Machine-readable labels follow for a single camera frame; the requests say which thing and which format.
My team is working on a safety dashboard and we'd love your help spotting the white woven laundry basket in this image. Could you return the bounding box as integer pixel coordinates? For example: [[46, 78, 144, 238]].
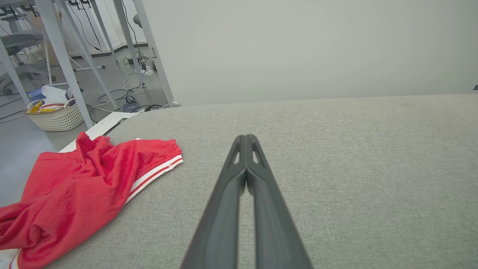
[[24, 98, 84, 132]]

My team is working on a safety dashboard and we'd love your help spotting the blue flat item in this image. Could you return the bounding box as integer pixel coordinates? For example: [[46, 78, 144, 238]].
[[27, 88, 47, 101]]

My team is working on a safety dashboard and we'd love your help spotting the white metal desk leg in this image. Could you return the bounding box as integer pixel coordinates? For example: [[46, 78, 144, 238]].
[[56, 0, 121, 111], [112, 0, 147, 89], [35, 0, 94, 129], [90, 0, 119, 65]]

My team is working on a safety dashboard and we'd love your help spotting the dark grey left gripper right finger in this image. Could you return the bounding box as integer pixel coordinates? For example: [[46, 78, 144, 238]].
[[246, 134, 313, 269]]

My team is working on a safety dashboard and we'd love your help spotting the black hanging cable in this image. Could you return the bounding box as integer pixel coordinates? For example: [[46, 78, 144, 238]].
[[68, 2, 102, 52]]

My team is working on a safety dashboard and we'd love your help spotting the red and white t-shirt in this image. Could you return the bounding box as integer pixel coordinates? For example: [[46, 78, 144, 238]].
[[0, 132, 184, 269]]

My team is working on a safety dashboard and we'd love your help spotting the yellow cloth in basket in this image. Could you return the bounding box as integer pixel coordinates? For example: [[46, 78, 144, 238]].
[[28, 104, 56, 114]]

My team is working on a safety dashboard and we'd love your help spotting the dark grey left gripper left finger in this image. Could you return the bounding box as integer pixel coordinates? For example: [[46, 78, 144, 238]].
[[180, 135, 247, 269]]

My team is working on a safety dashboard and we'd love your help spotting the white cloth in basket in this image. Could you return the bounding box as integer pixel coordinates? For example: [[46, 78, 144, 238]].
[[41, 85, 72, 106]]

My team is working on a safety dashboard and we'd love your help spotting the white floor cable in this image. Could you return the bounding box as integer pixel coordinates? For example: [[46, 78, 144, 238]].
[[90, 70, 162, 113]]

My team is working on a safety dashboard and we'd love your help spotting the white case with black handle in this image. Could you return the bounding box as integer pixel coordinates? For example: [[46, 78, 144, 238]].
[[59, 111, 139, 153]]

